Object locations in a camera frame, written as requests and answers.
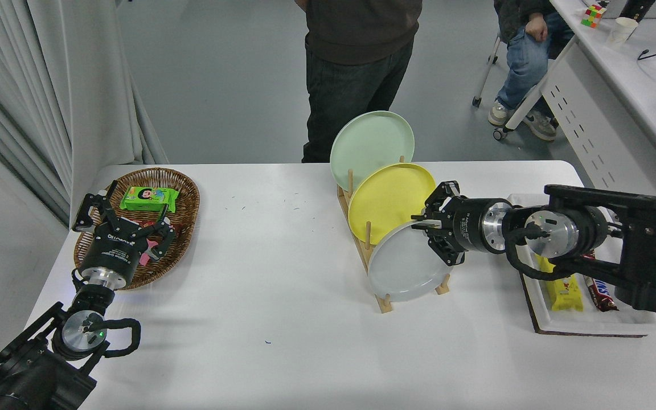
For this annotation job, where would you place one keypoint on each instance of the yellow plate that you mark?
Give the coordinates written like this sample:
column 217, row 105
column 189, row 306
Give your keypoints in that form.
column 388, row 196

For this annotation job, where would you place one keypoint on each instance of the standing person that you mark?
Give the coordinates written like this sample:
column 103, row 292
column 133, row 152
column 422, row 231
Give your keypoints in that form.
column 356, row 85

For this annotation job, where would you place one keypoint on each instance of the pink wrapper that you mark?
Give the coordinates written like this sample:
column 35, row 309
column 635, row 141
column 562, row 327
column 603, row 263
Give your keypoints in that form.
column 146, row 255

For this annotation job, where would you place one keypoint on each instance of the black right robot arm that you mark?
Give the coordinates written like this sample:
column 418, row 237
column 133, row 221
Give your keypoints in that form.
column 652, row 256

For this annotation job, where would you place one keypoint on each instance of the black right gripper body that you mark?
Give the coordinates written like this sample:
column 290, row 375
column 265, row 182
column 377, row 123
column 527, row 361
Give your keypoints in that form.
column 469, row 225

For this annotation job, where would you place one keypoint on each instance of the colourful puzzle cube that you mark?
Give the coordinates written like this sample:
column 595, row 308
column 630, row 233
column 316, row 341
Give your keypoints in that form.
column 593, row 16

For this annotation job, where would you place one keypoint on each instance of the wooden plate rack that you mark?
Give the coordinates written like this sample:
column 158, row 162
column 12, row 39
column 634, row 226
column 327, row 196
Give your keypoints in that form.
column 386, row 304

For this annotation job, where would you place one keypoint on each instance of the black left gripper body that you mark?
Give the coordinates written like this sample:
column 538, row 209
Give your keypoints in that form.
column 110, row 250

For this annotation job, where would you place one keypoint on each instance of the brown Snickers bar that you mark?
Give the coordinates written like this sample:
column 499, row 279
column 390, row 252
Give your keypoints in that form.
column 602, row 293

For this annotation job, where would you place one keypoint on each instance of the seated person's hand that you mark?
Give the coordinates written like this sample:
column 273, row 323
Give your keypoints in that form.
column 537, row 27

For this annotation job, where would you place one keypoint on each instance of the white wheeled chair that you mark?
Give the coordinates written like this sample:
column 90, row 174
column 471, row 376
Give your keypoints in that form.
column 484, row 74

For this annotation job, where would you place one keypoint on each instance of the white paper cup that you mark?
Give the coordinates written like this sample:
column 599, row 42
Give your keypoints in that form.
column 621, row 31

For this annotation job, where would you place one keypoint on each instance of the white perforated side desk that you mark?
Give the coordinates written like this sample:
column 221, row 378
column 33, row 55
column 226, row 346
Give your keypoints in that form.
column 618, row 114

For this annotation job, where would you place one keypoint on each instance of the yellow snack bar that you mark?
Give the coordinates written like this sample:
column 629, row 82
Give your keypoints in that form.
column 567, row 293

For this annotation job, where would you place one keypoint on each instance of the seated person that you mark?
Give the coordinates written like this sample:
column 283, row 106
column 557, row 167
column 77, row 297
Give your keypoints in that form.
column 524, row 62

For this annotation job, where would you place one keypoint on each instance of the pale green plate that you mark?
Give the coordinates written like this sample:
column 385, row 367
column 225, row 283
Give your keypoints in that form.
column 370, row 142

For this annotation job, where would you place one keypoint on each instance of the white tray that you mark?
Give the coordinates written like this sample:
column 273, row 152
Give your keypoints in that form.
column 590, row 322

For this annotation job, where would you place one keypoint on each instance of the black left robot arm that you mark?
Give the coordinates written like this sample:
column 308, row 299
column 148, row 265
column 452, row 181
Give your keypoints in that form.
column 32, row 376

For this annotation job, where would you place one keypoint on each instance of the grey plate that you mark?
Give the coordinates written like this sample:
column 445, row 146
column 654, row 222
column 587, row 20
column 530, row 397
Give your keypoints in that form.
column 399, row 267

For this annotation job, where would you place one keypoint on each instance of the grey curtain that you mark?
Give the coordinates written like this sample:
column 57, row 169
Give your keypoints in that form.
column 20, row 85

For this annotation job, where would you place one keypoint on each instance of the brown wicker basket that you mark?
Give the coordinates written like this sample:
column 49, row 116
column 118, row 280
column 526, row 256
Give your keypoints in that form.
column 185, row 199

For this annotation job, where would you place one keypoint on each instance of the black desk object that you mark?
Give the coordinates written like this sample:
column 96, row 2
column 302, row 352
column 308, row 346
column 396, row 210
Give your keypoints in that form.
column 635, row 8

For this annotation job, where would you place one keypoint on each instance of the green snack pack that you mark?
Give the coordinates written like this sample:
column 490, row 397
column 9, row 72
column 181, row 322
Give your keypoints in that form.
column 148, row 199

